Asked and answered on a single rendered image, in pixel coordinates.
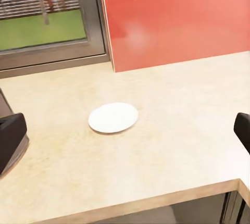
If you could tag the coffee maker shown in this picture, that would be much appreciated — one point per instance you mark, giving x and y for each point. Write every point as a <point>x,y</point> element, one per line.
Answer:
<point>5,110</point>

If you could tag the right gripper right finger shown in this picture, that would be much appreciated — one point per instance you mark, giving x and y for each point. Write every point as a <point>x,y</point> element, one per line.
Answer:
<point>242,129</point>

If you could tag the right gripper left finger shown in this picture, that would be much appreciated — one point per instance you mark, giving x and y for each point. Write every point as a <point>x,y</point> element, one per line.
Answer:
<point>12,130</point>

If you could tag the countertop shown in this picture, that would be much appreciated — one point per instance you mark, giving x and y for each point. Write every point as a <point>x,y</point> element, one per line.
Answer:
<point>70,173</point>
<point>214,90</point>

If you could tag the saucer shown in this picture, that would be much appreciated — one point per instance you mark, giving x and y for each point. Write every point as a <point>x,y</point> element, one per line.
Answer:
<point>113,117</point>

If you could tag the fixed window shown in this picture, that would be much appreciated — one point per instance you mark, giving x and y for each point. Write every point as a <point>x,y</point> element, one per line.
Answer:
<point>45,35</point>

